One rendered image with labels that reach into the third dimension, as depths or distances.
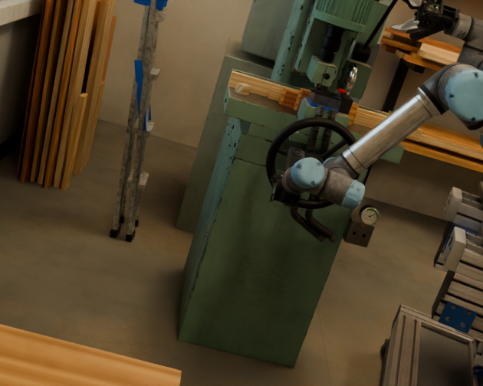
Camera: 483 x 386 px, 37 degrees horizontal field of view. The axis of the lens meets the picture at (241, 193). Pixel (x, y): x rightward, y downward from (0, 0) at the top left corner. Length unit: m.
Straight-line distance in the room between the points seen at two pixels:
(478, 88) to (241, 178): 0.90
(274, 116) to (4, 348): 1.21
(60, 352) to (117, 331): 1.12
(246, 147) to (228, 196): 0.18
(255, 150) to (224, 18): 2.46
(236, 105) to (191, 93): 2.51
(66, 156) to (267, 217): 1.48
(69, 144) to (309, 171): 2.03
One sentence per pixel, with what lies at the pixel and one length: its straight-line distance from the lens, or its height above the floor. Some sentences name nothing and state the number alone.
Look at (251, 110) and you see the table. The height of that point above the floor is 0.88.
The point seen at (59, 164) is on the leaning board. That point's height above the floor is 0.12.
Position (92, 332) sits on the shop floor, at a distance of 2.55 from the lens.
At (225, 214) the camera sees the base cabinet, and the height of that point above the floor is 0.51.
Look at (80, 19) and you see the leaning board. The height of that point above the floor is 0.83.
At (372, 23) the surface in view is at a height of 1.23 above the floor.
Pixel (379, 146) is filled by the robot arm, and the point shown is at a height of 0.97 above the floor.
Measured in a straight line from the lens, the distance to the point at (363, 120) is 2.51.
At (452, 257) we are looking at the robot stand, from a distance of 2.11.
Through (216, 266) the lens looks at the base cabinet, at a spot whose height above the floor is 0.32.
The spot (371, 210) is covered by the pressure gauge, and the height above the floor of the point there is 0.68.
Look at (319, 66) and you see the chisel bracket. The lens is 2.40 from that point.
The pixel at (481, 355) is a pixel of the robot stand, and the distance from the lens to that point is 2.50.
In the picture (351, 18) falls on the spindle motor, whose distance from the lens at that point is 2.37.
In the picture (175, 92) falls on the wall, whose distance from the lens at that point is 4.80.
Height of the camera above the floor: 1.36
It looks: 19 degrees down
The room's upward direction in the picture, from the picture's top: 18 degrees clockwise
